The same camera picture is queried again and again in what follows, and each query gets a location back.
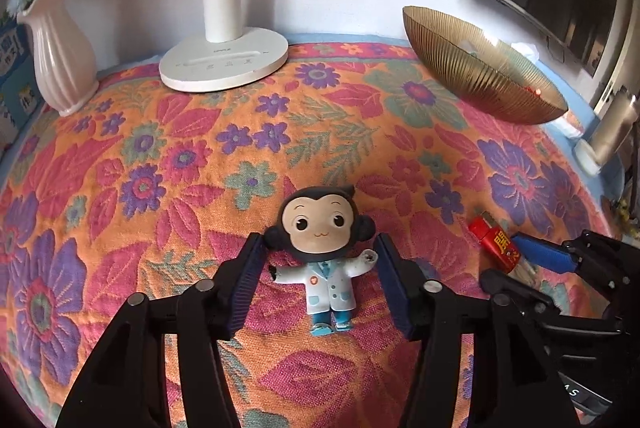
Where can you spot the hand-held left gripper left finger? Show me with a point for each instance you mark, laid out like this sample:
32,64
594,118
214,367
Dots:
247,278

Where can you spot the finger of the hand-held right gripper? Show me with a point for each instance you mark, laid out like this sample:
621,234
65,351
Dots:
515,288
542,253

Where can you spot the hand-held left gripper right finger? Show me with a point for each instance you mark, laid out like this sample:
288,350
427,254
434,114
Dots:
392,288

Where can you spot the monkey doctor figurine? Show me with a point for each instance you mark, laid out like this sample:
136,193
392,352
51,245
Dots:
320,228

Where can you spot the gold ribbed glass bowl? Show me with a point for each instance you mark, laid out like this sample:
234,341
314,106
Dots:
475,67

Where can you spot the floral woven cloth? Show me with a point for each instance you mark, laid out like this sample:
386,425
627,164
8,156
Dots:
150,208

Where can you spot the beige cylinder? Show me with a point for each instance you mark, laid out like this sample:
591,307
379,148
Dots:
615,127

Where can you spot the white desk lamp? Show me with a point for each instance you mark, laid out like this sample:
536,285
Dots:
222,7

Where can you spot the row of books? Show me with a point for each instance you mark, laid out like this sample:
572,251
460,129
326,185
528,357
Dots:
15,82

